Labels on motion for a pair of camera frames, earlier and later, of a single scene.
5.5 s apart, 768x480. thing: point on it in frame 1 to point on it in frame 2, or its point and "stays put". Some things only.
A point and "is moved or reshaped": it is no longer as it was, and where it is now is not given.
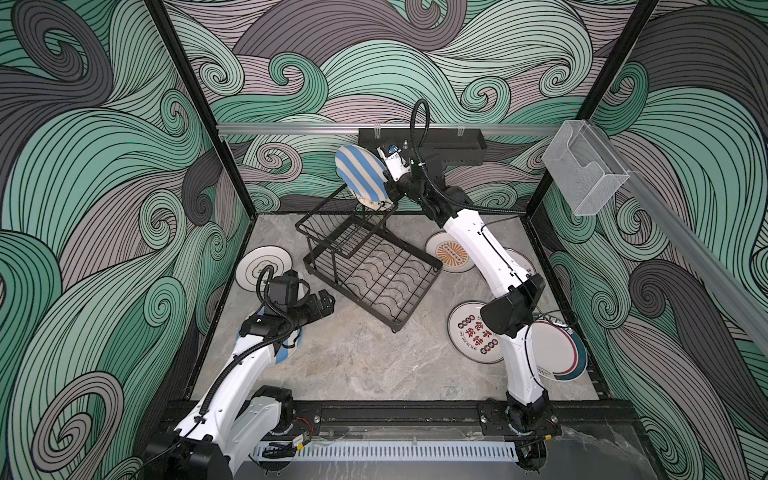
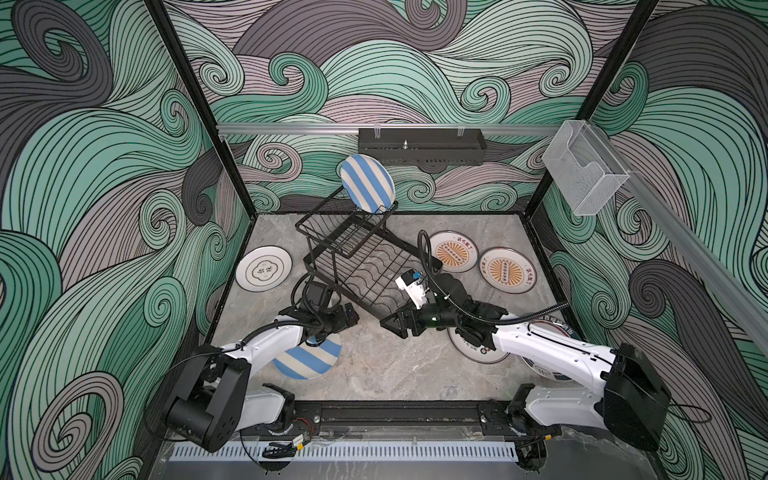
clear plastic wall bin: [583, 169] stays put
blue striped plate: [363, 171] is moved or reshaped
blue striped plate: [285, 351] is moved or reshaped
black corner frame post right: [601, 89] stays put
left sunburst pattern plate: [447, 251] stays put
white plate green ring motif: [254, 261] stays put
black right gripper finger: [394, 189] to [394, 319]
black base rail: [456, 420] stays put
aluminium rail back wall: [278, 129] stays put
